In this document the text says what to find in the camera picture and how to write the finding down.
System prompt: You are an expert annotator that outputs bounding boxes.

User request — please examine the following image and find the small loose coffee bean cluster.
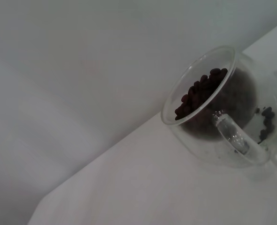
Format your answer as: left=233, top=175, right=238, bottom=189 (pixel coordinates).
left=254, top=106, right=276, bottom=145

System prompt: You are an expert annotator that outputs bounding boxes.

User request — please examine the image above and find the clear double-wall glass cup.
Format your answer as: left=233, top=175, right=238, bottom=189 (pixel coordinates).
left=161, top=45, right=277, bottom=169

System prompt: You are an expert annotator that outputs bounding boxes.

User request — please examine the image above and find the pile of coffee beans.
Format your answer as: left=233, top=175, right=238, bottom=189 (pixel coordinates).
left=175, top=67, right=229, bottom=120

